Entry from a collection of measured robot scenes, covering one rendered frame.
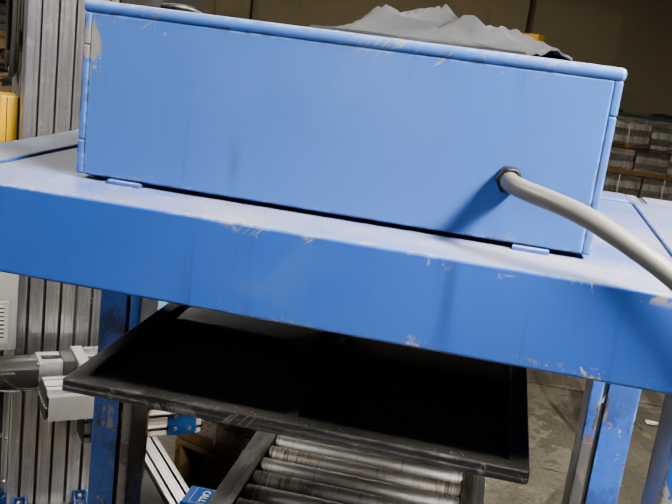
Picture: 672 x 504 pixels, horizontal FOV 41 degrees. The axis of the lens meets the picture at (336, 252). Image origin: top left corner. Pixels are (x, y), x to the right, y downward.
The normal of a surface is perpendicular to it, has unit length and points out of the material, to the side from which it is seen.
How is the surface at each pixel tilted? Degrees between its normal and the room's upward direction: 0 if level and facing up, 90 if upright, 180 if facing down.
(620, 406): 90
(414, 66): 90
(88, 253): 90
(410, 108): 90
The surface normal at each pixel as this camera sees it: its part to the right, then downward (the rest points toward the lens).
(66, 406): 0.45, 0.26
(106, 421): -0.19, 0.21
